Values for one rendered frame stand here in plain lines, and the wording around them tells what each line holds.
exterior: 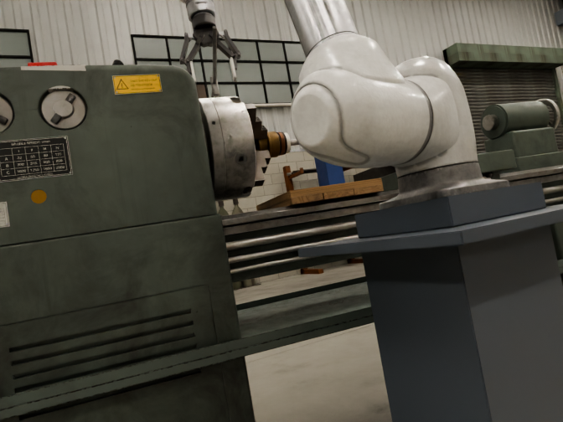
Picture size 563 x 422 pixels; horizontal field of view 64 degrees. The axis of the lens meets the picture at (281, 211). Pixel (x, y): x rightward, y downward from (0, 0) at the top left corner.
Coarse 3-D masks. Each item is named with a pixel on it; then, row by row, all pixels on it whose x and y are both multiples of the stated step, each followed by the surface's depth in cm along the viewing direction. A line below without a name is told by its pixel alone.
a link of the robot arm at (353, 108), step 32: (288, 0) 81; (320, 0) 77; (320, 32) 76; (352, 32) 76; (320, 64) 72; (352, 64) 69; (384, 64) 73; (320, 96) 67; (352, 96) 66; (384, 96) 69; (416, 96) 74; (320, 128) 68; (352, 128) 67; (384, 128) 69; (416, 128) 74; (352, 160) 72; (384, 160) 75
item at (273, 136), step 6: (270, 132) 142; (276, 132) 145; (282, 132) 144; (270, 138) 141; (276, 138) 141; (282, 138) 142; (258, 144) 146; (264, 144) 141; (270, 144) 140; (276, 144) 141; (282, 144) 142; (258, 150) 146; (264, 150) 142; (270, 150) 141; (276, 150) 142; (282, 150) 143; (276, 156) 144
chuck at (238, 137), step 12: (216, 108) 127; (228, 108) 128; (240, 108) 129; (228, 120) 126; (240, 120) 127; (228, 132) 124; (240, 132) 126; (252, 132) 127; (228, 144) 124; (240, 144) 125; (252, 144) 127; (228, 156) 125; (252, 156) 127; (228, 168) 126; (240, 168) 127; (252, 168) 129; (228, 180) 128; (240, 180) 130; (252, 180) 131; (228, 192) 132; (240, 192) 134
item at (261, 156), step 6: (258, 156) 139; (264, 156) 140; (270, 156) 140; (258, 162) 138; (264, 162) 139; (258, 168) 137; (264, 168) 139; (258, 174) 136; (258, 180) 135; (264, 180) 136; (258, 186) 139; (246, 192) 137
